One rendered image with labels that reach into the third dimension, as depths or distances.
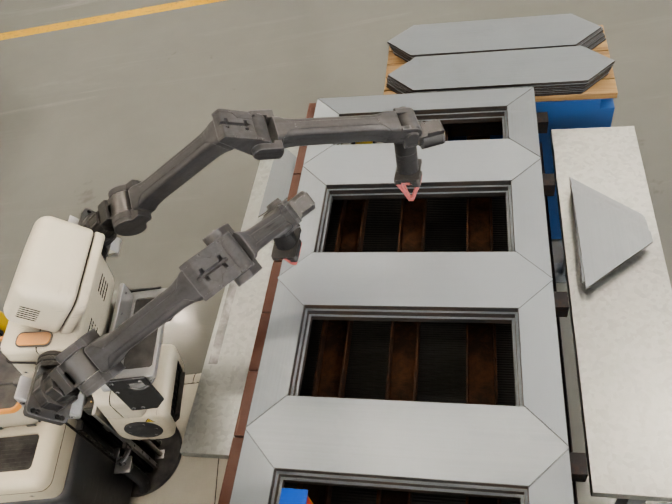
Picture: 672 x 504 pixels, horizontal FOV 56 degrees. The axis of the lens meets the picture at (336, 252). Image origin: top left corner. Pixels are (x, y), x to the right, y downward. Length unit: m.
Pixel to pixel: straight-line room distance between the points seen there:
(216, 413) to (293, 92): 2.39
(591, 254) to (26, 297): 1.42
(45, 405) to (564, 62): 1.90
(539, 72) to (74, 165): 2.66
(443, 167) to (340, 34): 2.36
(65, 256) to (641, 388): 1.37
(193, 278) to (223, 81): 3.06
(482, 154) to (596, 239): 0.42
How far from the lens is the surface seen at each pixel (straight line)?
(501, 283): 1.71
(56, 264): 1.40
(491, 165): 1.99
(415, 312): 1.68
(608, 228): 1.96
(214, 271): 1.11
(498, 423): 1.52
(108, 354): 1.28
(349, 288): 1.73
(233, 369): 1.90
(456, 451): 1.50
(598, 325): 1.81
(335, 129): 1.46
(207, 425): 1.85
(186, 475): 2.28
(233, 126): 1.38
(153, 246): 3.27
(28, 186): 4.02
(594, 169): 2.17
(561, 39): 2.51
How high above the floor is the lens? 2.28
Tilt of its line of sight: 51 degrees down
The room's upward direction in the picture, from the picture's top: 15 degrees counter-clockwise
